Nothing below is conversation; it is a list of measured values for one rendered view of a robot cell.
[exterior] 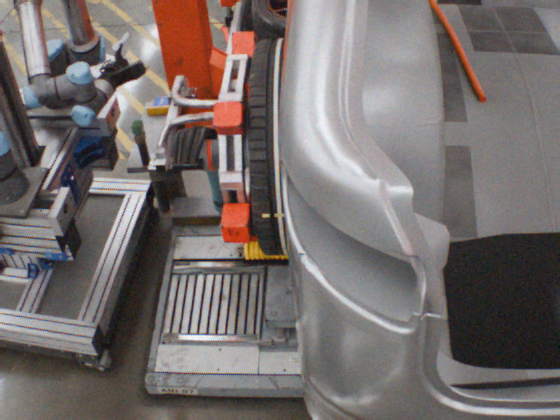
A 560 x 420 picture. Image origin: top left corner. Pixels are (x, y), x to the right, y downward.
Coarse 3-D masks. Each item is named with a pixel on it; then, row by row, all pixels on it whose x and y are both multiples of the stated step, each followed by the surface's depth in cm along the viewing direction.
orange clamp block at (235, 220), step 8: (224, 208) 196; (232, 208) 196; (240, 208) 196; (248, 208) 196; (224, 216) 194; (232, 216) 194; (240, 216) 194; (248, 216) 194; (224, 224) 192; (232, 224) 192; (240, 224) 192; (248, 224) 193; (224, 232) 193; (232, 232) 193; (240, 232) 193; (248, 232) 193; (224, 240) 196; (232, 240) 196; (240, 240) 195; (248, 240) 195
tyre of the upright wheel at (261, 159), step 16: (256, 48) 200; (272, 48) 200; (256, 64) 193; (272, 64) 192; (256, 80) 189; (272, 80) 189; (256, 96) 188; (272, 96) 187; (256, 112) 186; (272, 112) 186; (256, 128) 186; (272, 128) 185; (256, 144) 186; (272, 144) 185; (256, 160) 187; (272, 160) 186; (256, 176) 187; (272, 176) 187; (256, 192) 189; (272, 192) 189; (256, 208) 192; (272, 208) 192; (256, 224) 196; (272, 224) 196; (272, 240) 200
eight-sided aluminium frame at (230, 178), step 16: (240, 64) 204; (224, 80) 199; (240, 80) 198; (224, 96) 193; (240, 96) 193; (224, 144) 192; (240, 144) 192; (224, 160) 192; (240, 160) 192; (224, 176) 192; (240, 176) 192; (224, 192) 195; (240, 192) 195
